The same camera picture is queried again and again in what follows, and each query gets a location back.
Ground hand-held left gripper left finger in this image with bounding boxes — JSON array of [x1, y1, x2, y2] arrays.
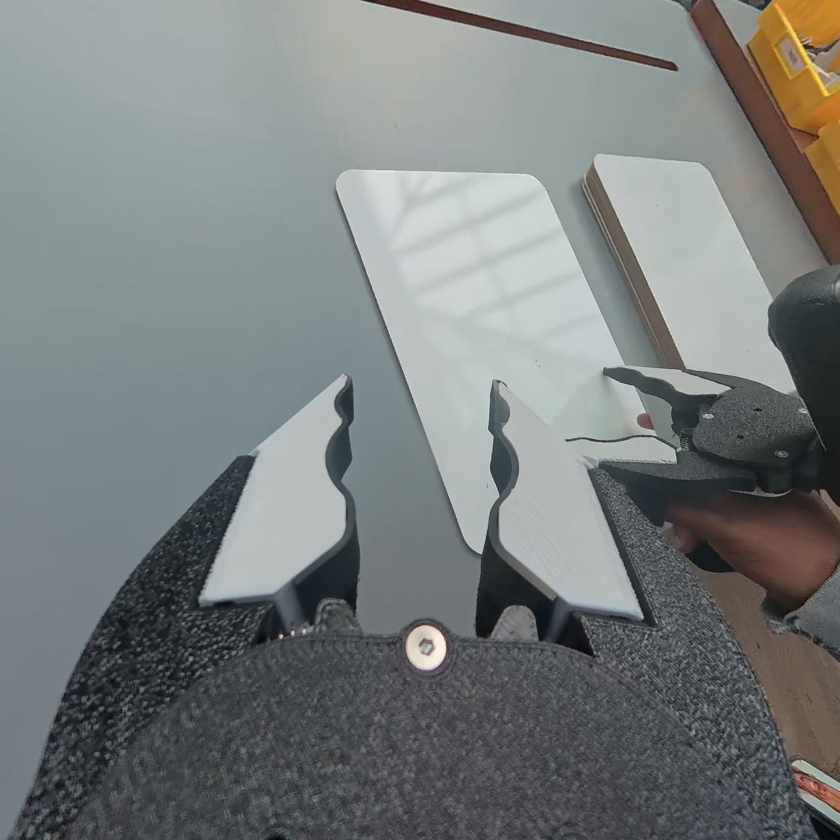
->
[[198, 375, 361, 641]]

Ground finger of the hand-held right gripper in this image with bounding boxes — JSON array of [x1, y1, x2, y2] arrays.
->
[[581, 451, 726, 527], [602, 365, 747, 448]]

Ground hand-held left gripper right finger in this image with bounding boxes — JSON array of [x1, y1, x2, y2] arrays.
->
[[476, 379, 645, 648]]

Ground stack of white boards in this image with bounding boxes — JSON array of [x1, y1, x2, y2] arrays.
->
[[581, 154, 798, 395]]

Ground white rounded board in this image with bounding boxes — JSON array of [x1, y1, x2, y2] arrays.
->
[[336, 169, 680, 555]]

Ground person's right hand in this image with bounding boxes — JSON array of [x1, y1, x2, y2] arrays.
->
[[637, 412, 840, 613]]

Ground yellow parts bins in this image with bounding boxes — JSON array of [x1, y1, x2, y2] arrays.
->
[[689, 0, 840, 247]]

